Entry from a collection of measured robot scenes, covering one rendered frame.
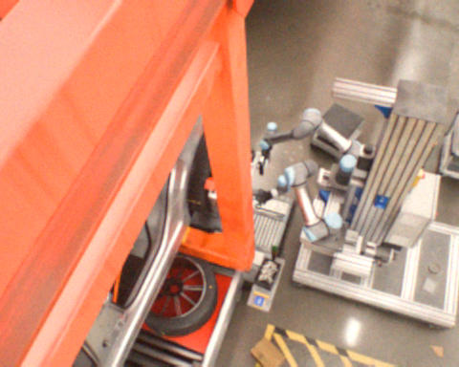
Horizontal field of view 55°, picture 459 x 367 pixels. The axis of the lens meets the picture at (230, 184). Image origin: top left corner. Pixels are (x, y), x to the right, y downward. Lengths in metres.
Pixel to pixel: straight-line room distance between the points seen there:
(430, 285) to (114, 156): 3.30
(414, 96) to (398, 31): 3.66
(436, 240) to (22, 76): 3.93
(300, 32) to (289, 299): 3.37
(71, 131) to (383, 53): 5.44
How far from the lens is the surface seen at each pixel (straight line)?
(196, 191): 3.24
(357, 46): 5.80
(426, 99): 2.47
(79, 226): 0.93
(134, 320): 3.06
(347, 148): 3.41
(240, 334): 3.87
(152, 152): 1.31
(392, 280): 3.92
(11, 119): 0.39
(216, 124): 1.94
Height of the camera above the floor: 3.77
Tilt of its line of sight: 58 degrees down
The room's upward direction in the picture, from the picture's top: 7 degrees counter-clockwise
